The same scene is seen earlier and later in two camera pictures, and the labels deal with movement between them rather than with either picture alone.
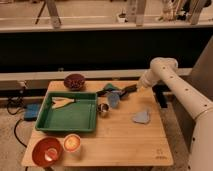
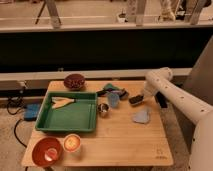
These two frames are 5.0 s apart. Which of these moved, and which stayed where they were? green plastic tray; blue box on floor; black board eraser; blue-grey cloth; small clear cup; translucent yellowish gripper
Moved: black board eraser; translucent yellowish gripper
Stayed: small clear cup; blue box on floor; blue-grey cloth; green plastic tray
